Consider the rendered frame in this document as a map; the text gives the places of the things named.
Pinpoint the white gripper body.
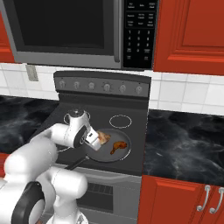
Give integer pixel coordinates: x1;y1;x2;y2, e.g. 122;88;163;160
83;127;104;151

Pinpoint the pale brown chicken drumstick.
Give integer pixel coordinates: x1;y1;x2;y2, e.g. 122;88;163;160
97;130;112;145

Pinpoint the dark grey frying pan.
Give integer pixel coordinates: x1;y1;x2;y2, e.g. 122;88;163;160
64;128;132;171

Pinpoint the dark grey stove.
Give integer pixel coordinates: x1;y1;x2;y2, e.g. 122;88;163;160
27;70;152;224

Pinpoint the red lower cupboard door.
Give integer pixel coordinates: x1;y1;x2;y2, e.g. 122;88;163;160
0;152;10;179
199;185;224;224
136;174;216;224

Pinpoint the red cupboard door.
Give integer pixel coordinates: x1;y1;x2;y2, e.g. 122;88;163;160
199;185;224;224
0;152;10;179
152;0;224;76
0;12;16;64
136;174;216;224

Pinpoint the grey microwave oven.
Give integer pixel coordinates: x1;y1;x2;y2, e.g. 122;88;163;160
0;0;160;72

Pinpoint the red upper cupboard door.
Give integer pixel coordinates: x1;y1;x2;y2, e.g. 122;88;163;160
152;0;224;76
0;12;16;64

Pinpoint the grey wall outlet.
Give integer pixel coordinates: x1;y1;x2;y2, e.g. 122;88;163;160
25;64;39;82

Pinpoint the grey microwave door handle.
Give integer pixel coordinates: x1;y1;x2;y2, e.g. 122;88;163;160
112;0;122;63

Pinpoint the silver cupboard handle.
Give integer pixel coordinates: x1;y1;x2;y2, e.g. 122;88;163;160
196;185;212;213
209;187;224;214

